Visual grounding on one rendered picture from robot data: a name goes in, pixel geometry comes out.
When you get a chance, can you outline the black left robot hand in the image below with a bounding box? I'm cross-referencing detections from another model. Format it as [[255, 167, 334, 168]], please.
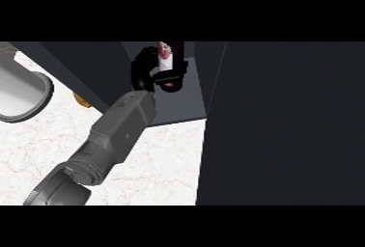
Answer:
[[131, 45, 189, 94]]

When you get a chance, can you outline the wine bottle with white label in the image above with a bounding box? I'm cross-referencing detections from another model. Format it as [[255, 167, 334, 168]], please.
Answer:
[[156, 41, 185, 94]]

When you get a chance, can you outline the dark grey cabinet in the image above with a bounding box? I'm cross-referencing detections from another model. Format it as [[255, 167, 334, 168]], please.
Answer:
[[9, 41, 227, 127]]

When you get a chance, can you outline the large dark grey cabinet door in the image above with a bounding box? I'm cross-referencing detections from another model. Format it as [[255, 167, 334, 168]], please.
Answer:
[[193, 41, 365, 206]]

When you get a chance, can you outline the small orange object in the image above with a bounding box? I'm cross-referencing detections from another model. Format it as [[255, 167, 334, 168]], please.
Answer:
[[71, 92, 93, 109]]

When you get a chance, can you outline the grey metal pot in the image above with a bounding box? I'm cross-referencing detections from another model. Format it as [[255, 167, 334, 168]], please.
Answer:
[[0, 41, 56, 124]]

